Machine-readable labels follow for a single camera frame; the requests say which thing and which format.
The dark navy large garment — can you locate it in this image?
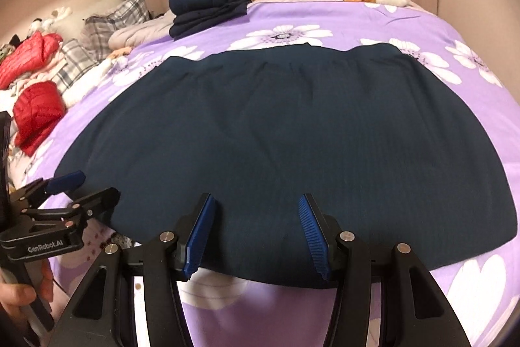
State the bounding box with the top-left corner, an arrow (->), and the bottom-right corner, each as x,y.
57,44 -> 517,288

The folded navy clothes stack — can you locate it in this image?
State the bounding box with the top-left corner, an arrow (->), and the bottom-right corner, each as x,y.
168,0 -> 251,40

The person's left hand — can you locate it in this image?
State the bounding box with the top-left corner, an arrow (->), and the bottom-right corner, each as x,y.
0,259 -> 54,333

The purple floral bed sheet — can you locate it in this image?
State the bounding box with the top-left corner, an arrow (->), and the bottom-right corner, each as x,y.
10,2 -> 519,346

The red puffer jacket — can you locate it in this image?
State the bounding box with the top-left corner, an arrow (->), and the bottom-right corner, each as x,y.
0,31 -> 63,90
13,81 -> 67,157

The grey plaid pillow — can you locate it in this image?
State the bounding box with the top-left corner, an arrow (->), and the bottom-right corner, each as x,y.
52,0 -> 150,95

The pinkish quilted blanket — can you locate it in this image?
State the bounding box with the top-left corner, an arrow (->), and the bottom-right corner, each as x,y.
109,10 -> 176,50

